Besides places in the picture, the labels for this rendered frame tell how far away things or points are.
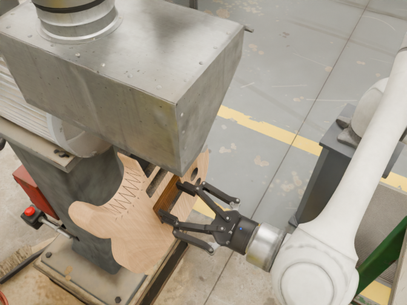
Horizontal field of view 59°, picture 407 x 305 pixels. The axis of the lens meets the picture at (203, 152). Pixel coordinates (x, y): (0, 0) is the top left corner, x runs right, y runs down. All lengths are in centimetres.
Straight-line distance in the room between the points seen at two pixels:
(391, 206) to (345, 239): 172
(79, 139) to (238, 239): 38
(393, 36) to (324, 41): 60
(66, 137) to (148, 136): 31
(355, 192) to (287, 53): 252
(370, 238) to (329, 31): 190
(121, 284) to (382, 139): 121
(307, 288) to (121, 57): 39
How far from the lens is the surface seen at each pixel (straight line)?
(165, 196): 81
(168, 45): 47
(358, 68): 309
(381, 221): 223
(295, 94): 272
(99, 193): 123
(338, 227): 60
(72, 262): 170
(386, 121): 76
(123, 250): 78
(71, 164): 91
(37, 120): 80
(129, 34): 50
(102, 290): 163
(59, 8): 48
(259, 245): 74
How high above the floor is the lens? 180
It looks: 52 degrees down
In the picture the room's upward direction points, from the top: 1 degrees counter-clockwise
